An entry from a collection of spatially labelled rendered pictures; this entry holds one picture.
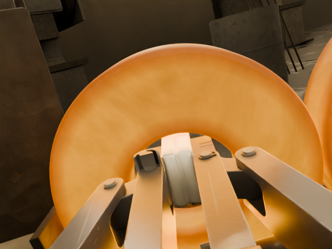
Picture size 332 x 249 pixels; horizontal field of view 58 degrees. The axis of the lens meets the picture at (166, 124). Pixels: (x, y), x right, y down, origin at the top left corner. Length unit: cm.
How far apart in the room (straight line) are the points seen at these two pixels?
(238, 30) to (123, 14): 497
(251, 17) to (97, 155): 240
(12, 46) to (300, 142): 30
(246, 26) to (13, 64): 226
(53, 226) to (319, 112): 16
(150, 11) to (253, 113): 747
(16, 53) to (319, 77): 30
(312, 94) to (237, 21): 234
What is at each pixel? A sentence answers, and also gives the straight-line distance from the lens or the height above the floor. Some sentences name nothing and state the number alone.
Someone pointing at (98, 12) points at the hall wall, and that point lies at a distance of 702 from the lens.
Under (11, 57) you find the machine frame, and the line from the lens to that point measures 37.
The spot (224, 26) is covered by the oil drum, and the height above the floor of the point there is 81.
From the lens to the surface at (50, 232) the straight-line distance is 19.
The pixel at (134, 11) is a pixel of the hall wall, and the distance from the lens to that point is 740.
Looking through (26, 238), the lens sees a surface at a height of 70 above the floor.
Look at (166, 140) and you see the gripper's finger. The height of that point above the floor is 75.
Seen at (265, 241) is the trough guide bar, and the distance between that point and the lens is 18.
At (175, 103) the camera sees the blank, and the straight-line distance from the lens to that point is 15.
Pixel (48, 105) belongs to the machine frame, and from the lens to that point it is 37.
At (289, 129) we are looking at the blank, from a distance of 17.
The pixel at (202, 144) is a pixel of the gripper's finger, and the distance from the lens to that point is 16.
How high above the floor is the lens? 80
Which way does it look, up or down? 15 degrees down
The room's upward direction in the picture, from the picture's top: 14 degrees counter-clockwise
